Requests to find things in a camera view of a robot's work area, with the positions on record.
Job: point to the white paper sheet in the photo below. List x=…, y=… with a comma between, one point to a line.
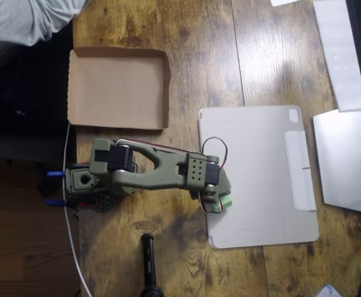
x=282, y=2

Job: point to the beige tablet case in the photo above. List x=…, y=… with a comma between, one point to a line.
x=261, y=148

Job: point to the person in grey shirt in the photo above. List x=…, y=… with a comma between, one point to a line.
x=13, y=18

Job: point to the brown cardboard tray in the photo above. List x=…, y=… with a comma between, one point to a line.
x=115, y=89

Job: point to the white foam sheet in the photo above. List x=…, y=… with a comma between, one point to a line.
x=338, y=46

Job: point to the green foam cube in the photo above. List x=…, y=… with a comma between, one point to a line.
x=227, y=201

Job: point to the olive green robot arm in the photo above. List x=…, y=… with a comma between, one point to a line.
x=155, y=176

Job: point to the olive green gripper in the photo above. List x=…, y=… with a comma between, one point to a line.
x=221, y=205

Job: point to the white and blue packet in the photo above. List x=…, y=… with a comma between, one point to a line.
x=329, y=291

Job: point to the silver monitor stand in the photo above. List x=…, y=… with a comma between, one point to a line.
x=341, y=161

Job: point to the black camera stand pole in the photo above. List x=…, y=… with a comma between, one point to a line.
x=149, y=263

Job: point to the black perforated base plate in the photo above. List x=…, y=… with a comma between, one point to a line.
x=106, y=202

